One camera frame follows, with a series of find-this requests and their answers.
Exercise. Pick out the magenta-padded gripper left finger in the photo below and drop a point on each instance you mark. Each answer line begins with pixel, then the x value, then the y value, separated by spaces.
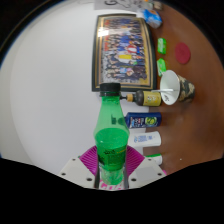
pixel 75 170

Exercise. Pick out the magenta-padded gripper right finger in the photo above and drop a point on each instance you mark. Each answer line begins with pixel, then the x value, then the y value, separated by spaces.
pixel 148 170

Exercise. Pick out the green plastic drink bottle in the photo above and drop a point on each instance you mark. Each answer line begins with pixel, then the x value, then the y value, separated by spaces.
pixel 111 140

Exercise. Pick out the tall white green box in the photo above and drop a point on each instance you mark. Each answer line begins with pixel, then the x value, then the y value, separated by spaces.
pixel 155 159

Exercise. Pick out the white bottle with blue cap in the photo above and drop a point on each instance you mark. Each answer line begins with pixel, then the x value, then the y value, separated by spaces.
pixel 145 139

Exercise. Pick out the blue pump bottle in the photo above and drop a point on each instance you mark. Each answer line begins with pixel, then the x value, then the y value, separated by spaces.
pixel 143 120

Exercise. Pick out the dark pump bottle yellow label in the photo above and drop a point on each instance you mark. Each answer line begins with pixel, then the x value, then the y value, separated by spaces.
pixel 150 98

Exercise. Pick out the camouflage paper cup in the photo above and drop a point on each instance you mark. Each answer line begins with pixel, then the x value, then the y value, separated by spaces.
pixel 171 88

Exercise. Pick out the flat round red coaster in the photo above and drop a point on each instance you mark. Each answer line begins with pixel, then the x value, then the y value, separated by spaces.
pixel 182 53

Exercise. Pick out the framed group picture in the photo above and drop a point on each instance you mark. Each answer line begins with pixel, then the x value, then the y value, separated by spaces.
pixel 123 50

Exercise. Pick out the small snack packet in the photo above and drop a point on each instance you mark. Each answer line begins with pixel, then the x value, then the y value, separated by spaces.
pixel 155 5

